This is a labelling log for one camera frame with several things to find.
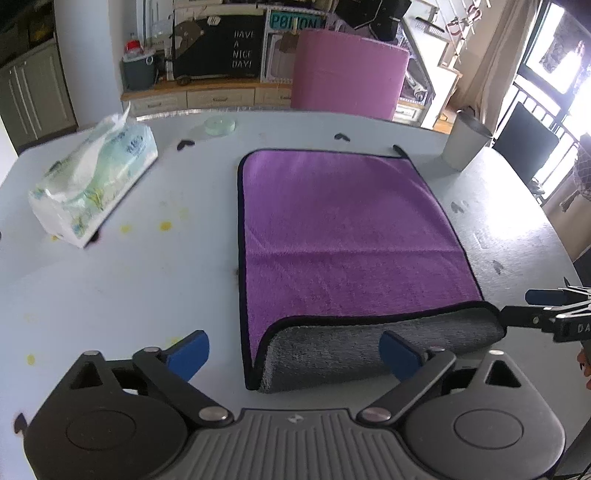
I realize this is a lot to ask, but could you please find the purple grey microfiber towel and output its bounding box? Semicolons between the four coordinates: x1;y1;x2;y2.
238;149;505;393

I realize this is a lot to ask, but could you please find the soft tissue pack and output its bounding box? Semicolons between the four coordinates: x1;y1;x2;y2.
28;111;158;248

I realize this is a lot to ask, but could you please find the pink upholstered chair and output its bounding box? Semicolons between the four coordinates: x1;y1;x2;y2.
290;29;410;121

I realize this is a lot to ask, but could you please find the black board have nice day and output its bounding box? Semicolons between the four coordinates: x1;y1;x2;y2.
172;15;264;80

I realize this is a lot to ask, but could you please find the beige curtain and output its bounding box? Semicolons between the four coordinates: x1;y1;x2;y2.
450;1;542;131

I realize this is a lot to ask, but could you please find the small round green lid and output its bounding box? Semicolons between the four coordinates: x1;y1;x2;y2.
204;115;236;137

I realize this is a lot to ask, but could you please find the cream drawer cabinet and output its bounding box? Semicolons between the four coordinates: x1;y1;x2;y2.
121;79;291;117

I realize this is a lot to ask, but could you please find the person right hand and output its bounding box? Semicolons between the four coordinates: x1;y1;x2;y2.
577;349;591;378

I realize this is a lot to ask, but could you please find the teal potion sign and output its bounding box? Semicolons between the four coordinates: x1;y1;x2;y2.
267;10;325;31

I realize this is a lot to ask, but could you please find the black folding chair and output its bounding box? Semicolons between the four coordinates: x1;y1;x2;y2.
493;103;559;184

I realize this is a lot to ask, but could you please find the white paper cup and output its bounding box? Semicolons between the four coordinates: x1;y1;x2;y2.
442;109;493;171

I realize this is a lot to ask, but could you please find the black hanging jacket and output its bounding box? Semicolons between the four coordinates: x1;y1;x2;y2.
335;0;412;42

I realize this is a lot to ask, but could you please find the grey bucket with items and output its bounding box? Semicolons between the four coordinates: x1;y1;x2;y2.
122;39;157;91

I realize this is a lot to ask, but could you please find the cream kitchen cabinet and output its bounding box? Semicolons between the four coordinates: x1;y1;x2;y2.
1;39;77;152

